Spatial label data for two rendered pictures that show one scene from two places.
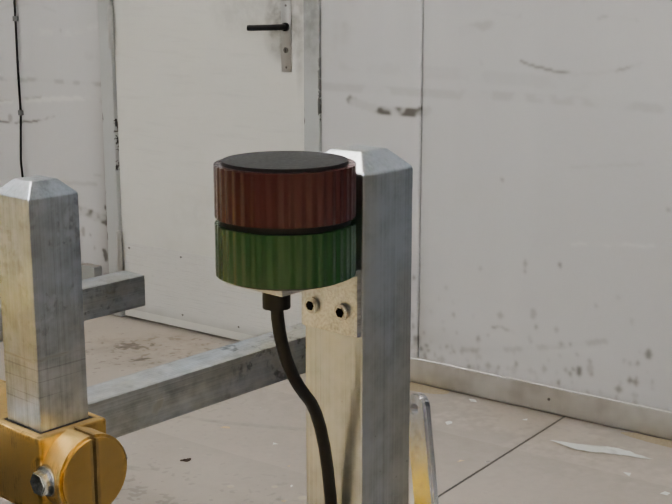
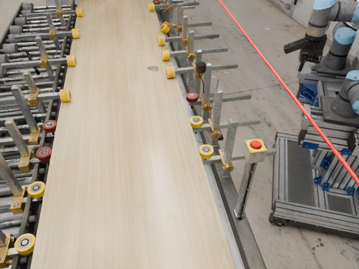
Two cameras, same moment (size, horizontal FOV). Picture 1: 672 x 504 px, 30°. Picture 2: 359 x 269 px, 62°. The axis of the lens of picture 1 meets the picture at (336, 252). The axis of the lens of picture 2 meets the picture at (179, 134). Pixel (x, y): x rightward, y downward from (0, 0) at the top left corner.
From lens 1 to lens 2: 144 cm
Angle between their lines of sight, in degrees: 45
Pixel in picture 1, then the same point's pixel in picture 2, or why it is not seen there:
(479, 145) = not seen: outside the picture
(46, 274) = (197, 58)
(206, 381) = (217, 67)
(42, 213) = (197, 53)
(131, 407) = not seen: hidden behind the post
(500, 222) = not seen: outside the picture
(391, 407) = (208, 81)
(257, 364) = (224, 66)
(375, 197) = (207, 67)
